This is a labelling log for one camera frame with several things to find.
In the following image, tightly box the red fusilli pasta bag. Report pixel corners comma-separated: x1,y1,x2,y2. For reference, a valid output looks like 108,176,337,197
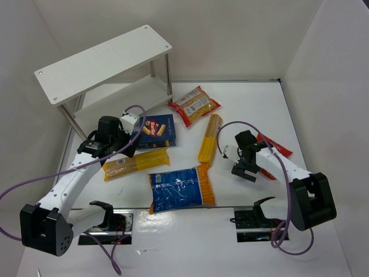
260,136,293,183

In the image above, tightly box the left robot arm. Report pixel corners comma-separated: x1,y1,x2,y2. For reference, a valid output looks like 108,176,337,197
20,113,141,256

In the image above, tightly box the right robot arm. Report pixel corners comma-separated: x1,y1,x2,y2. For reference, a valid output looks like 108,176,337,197
230,130,337,231

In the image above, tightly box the blue Barilla pasta box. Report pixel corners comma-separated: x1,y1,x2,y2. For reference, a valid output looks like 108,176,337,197
137,114,176,150

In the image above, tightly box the blue and orange pasta bag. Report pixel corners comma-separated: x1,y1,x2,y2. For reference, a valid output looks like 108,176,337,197
149,163,216,214

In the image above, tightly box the white two-tier shelf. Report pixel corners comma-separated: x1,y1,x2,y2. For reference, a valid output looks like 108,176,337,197
35,25,173,140

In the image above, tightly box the red macaroni bag near shelf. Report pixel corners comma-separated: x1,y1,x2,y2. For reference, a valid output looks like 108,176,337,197
168,86,221,128

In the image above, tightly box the yellow spaghetti pack right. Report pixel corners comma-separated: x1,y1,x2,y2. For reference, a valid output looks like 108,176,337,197
198,114,223,168

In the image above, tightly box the yellow spaghetti pack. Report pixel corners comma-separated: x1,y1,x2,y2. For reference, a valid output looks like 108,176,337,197
198,114,223,168
103,147,170,182

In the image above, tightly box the yellow spaghetti pack left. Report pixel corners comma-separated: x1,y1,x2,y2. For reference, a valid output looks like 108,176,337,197
103,147,170,182

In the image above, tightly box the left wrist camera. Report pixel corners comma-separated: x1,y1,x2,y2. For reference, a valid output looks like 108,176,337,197
119,113,140,135

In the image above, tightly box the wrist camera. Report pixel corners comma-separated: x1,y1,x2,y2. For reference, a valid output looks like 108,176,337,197
119,113,140,135
222,145,239,161

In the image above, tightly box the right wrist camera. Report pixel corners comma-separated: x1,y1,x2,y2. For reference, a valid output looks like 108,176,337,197
222,145,239,161

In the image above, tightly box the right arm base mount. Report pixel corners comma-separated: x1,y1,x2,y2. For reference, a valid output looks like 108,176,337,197
229,207,281,243

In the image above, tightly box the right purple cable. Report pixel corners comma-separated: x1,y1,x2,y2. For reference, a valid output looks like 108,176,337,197
216,121,314,256

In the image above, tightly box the purple cable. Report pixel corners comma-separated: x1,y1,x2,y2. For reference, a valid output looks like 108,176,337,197
216,121,314,256
0,104,147,276

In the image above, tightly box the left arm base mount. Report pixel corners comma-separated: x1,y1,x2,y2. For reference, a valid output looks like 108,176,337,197
87,209,134,246

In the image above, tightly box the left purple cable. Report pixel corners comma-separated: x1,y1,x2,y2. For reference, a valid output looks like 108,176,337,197
0,104,147,276

